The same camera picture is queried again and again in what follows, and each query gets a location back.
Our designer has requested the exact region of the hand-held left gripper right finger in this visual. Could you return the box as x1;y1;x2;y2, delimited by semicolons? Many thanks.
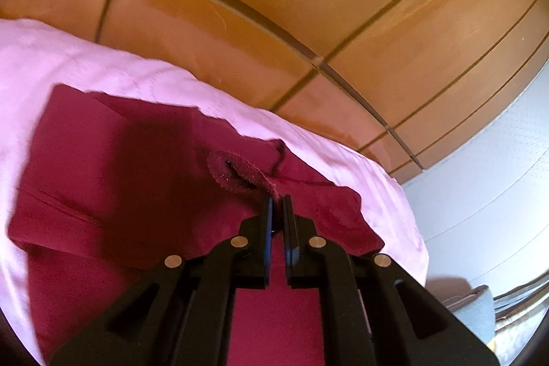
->
283;194;501;366

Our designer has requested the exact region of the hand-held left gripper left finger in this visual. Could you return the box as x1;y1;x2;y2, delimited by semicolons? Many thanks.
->
49;196;276;366

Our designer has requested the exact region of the dark red garment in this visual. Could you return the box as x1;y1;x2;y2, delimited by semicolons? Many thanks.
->
8;85;387;366

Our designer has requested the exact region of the light blue cloth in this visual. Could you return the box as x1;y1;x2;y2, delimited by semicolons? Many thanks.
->
429;276;498;350

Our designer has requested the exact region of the pink bedsheet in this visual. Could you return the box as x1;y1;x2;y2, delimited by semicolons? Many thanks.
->
0;18;431;354

